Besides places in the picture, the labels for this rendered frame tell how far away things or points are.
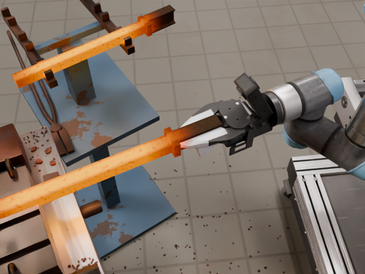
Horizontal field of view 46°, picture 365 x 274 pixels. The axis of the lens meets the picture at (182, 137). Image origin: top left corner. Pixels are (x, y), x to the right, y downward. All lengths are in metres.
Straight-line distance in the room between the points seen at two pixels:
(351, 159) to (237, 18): 1.91
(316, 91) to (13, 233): 0.61
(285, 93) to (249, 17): 1.92
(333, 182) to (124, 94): 0.89
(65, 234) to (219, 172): 1.23
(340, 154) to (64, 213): 0.56
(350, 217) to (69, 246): 1.15
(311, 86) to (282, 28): 1.83
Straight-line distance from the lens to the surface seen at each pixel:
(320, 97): 0.89
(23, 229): 0.75
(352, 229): 1.69
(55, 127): 1.27
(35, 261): 0.73
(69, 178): 0.76
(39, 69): 1.05
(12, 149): 0.86
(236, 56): 2.47
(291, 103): 0.85
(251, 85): 0.75
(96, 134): 1.24
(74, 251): 0.80
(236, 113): 0.82
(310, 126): 0.95
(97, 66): 1.43
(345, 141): 0.93
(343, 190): 1.76
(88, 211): 0.87
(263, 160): 2.01
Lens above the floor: 1.63
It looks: 52 degrees down
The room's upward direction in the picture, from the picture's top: straight up
